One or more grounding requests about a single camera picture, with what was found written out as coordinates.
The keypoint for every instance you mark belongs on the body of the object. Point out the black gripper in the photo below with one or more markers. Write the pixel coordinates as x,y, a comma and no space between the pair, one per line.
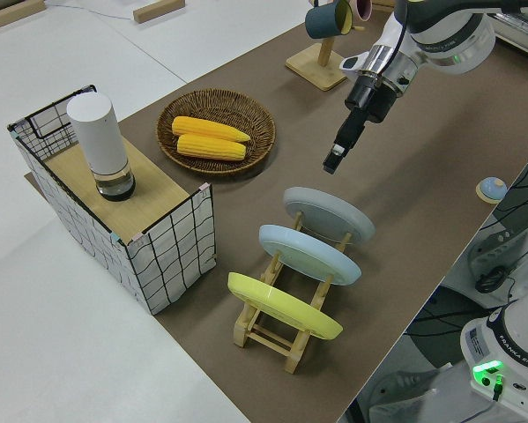
374,99

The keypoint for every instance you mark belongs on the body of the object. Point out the gray plate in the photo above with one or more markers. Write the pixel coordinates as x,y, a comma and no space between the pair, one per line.
329,211

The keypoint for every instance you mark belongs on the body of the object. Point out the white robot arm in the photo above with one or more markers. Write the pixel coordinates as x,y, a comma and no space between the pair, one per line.
444,17

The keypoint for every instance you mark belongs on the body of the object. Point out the light blue plate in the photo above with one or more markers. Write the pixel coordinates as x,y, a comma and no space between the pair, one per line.
307,255

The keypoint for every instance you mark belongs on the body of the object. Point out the yellow plate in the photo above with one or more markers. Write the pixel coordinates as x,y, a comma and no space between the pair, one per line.
281,304

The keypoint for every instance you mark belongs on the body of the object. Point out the wooden plate rack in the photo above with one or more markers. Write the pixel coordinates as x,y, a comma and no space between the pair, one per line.
241,330

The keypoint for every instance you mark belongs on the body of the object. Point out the brown wicker basket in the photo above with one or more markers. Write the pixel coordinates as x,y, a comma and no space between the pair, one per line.
255,128

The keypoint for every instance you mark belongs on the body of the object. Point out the brown table mat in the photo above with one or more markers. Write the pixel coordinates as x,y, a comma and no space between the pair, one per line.
422,176

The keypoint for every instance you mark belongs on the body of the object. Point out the wooden mug tree stand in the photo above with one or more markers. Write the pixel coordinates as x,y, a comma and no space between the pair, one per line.
321,70

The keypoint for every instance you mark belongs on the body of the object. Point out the yellow corn cob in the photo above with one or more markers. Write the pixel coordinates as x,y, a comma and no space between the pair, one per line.
206,128
210,147

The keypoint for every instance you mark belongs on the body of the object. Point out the dark teal mug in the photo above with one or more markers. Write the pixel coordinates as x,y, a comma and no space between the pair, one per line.
323,20

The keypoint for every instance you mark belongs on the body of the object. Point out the pink mug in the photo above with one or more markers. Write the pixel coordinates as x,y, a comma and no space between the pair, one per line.
362,6

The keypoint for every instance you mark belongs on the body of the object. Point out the blue dome bell wooden base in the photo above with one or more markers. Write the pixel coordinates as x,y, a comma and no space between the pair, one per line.
491,187

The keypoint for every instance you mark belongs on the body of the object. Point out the light wooden block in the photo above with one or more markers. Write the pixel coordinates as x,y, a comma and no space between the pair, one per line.
8,15
158,11
382,4

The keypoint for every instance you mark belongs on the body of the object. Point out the white grid-pattern storage box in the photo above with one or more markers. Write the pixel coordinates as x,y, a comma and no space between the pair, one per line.
166,255

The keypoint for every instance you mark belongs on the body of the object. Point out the white cylinder bottle clear base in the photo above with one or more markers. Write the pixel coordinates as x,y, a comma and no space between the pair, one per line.
98,132

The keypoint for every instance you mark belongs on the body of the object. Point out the silver ribbed metal rail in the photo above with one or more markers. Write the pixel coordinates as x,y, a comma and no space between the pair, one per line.
523,31

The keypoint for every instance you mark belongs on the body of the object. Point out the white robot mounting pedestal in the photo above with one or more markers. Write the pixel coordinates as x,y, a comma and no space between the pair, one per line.
422,396

